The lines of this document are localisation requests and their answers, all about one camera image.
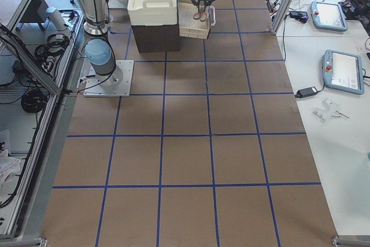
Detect dark brown wooden cabinet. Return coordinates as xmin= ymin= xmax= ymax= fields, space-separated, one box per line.
xmin=132 ymin=24 xmax=180 ymax=53

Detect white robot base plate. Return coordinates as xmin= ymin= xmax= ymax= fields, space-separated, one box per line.
xmin=83 ymin=60 xmax=134 ymax=97

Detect blue teach pendant near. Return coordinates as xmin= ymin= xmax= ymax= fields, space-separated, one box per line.
xmin=322 ymin=50 xmax=364 ymax=95

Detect blue teach pendant far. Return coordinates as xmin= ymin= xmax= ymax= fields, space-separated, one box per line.
xmin=310 ymin=1 xmax=348 ymax=32

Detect white crumpled cloth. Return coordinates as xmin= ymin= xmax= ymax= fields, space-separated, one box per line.
xmin=0 ymin=130 xmax=23 ymax=193

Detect black power adapter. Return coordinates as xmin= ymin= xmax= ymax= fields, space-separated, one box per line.
xmin=295 ymin=86 xmax=319 ymax=98

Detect black monitor on side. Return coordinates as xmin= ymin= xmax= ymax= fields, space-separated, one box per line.
xmin=16 ymin=0 xmax=48 ymax=31

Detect clear plastic bracket parts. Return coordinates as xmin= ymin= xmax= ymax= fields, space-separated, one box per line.
xmin=312 ymin=98 xmax=339 ymax=123

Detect white plastic tray with handles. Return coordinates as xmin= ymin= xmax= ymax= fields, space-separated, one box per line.
xmin=127 ymin=0 xmax=177 ymax=26

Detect aluminium frame post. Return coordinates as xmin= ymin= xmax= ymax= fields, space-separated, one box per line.
xmin=270 ymin=0 xmax=304 ymax=36

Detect orange grey scissors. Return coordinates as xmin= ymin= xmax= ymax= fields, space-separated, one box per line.
xmin=193 ymin=1 xmax=207 ymax=22

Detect blue teach pendant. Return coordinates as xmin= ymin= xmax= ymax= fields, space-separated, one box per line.
xmin=310 ymin=1 xmax=348 ymax=32
xmin=322 ymin=50 xmax=364 ymax=95

